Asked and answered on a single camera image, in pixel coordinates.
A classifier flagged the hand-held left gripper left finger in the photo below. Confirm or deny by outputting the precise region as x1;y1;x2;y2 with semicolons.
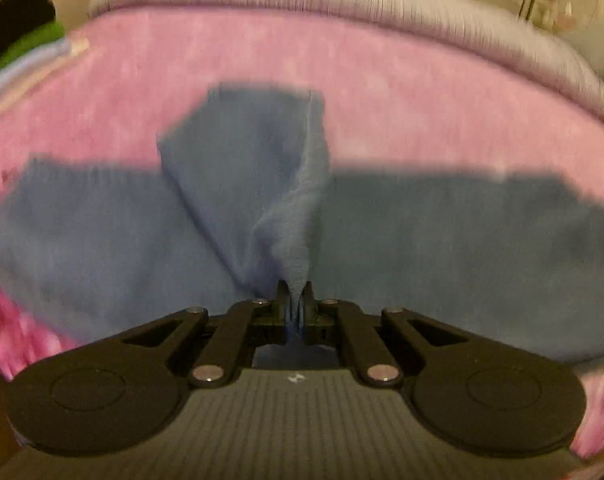
122;280;297;389

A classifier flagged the green cloth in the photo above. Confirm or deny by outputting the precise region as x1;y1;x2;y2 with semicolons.
0;21;67;80

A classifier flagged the black cloth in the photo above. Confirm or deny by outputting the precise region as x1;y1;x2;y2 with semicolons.
0;0;58;63

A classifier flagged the blue garment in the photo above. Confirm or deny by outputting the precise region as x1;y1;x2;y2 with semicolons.
0;83;604;366

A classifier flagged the grey ribbed cushion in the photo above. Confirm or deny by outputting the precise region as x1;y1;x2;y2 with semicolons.
88;0;604;126

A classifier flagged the pink blanket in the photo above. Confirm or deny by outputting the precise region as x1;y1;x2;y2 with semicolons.
0;6;604;461

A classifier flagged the stack of folded clothes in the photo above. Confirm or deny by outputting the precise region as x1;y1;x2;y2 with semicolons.
0;39;90;113

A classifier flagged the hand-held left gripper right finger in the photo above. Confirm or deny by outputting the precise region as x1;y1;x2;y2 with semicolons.
299;280;470;389

